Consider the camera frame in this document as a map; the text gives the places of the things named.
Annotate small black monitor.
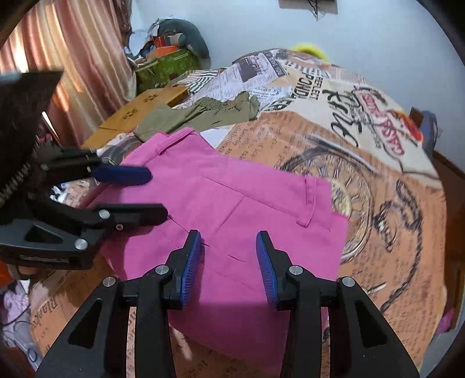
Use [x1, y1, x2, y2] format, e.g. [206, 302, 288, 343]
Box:
[278, 0, 339, 8]

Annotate yellow foam tube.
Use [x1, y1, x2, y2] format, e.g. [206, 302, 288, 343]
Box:
[291, 42, 330, 61]

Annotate pink striped curtain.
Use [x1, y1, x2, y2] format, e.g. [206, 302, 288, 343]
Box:
[0, 0, 137, 147]

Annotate black monitor cable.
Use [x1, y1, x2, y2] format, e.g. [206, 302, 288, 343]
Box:
[307, 0, 328, 21]

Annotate olive green pants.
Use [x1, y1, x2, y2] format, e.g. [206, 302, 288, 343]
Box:
[134, 91, 261, 142]

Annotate grey plush pillow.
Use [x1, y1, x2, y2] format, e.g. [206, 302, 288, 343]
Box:
[158, 18, 212, 61]

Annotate cardboard box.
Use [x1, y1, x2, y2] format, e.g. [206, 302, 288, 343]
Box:
[82, 85, 190, 150]

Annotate pink pants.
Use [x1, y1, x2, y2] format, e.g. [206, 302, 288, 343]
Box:
[85, 127, 350, 375]

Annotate printed blanket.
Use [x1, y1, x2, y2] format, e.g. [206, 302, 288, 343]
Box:
[29, 49, 448, 378]

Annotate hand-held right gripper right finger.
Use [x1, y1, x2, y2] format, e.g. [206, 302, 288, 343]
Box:
[255, 231, 420, 378]

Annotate grey purple backpack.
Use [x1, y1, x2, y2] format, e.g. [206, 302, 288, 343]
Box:
[418, 111, 441, 150]

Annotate orange box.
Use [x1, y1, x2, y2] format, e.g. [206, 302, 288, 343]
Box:
[153, 44, 181, 58]

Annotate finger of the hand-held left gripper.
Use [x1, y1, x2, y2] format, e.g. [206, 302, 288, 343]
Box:
[38, 145, 152, 187]
[0, 203, 169, 261]

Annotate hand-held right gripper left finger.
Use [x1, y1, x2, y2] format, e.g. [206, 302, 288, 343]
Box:
[36, 230, 202, 378]

